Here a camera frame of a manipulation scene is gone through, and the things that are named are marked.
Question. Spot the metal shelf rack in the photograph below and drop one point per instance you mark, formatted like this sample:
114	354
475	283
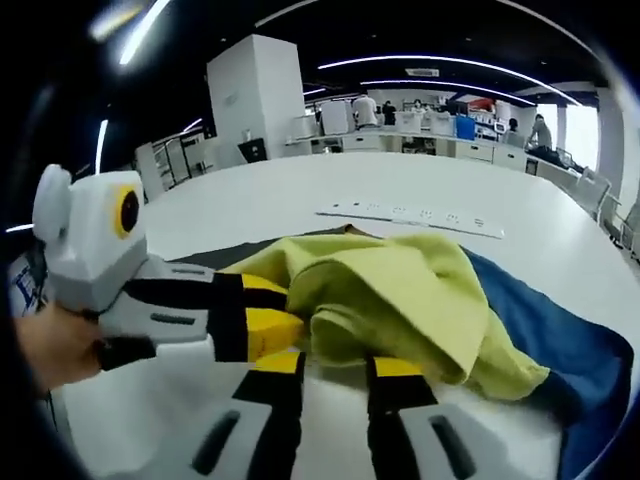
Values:
170	160

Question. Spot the black sign board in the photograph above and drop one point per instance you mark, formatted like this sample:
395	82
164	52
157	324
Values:
253	150

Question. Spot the white power strip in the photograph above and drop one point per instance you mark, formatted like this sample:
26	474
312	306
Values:
410	217

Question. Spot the white square pillar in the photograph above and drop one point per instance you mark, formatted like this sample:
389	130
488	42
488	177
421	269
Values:
255	95

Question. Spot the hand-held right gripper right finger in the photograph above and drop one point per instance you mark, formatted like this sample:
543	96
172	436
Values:
390	400

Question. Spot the blue storage box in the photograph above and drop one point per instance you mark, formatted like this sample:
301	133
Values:
465	127

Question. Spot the white ceiling light strip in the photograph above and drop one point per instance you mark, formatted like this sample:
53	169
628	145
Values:
142	32
101	142
430	57

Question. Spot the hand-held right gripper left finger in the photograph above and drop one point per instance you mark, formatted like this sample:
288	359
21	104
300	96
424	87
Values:
280	425

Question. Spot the white counter cabinets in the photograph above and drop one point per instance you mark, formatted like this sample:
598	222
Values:
440	147

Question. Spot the person's left hand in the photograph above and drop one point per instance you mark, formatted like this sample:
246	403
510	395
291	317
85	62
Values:
55	345

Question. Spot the yellow blue grey garment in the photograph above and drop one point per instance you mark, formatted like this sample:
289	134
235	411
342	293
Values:
390	300

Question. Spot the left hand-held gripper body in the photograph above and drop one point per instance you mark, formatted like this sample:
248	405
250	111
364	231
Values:
95	240

